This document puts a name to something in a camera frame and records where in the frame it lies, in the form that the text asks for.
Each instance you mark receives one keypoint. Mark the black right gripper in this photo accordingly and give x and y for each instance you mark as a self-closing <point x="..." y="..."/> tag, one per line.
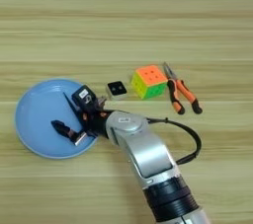
<point x="95" y="119"/>

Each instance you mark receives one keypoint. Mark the blue round plate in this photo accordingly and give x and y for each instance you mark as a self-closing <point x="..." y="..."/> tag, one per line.
<point x="39" y="119"/>

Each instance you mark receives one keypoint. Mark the orange and black pliers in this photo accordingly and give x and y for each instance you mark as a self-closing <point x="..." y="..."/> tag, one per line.
<point x="187" y="93"/>

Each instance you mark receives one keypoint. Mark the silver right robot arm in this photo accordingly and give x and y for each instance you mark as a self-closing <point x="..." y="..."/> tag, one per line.
<point x="148" y="155"/>

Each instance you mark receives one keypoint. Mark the black box with white label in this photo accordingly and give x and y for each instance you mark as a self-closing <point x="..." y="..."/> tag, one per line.
<point x="82" y="94"/>

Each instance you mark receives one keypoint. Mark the small black and white box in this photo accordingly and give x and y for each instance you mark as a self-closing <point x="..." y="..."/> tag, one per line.
<point x="117" y="88"/>

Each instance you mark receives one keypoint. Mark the colourful puzzle cube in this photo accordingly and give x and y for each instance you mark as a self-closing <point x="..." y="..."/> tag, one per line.
<point x="150" y="76"/>

